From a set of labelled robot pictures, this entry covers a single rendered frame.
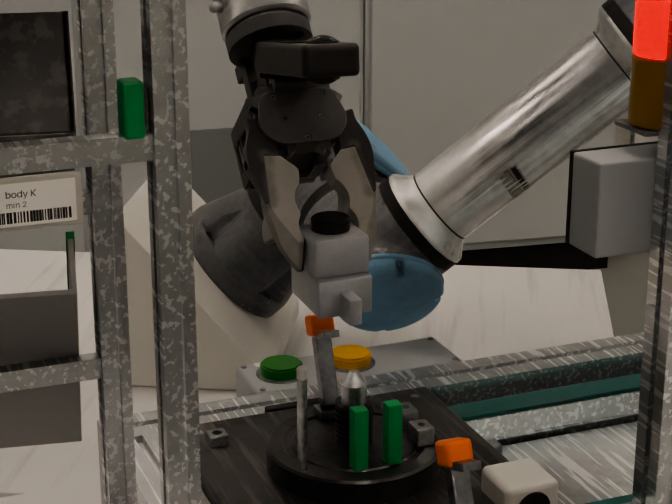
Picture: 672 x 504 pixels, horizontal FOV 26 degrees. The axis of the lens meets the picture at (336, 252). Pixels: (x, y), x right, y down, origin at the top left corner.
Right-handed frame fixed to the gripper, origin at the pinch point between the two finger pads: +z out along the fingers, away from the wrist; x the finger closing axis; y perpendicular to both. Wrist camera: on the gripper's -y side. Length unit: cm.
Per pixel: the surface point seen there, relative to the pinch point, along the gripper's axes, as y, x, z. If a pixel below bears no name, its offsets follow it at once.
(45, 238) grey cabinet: 283, -26, -120
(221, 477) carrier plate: 13.0, 9.0, 13.2
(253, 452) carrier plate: 15.5, 5.3, 11.1
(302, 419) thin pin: 5.1, 3.9, 11.6
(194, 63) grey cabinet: 248, -69, -152
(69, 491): 37.5, 17.2, 6.7
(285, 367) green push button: 27.1, -2.8, 1.1
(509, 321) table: 56, -42, -9
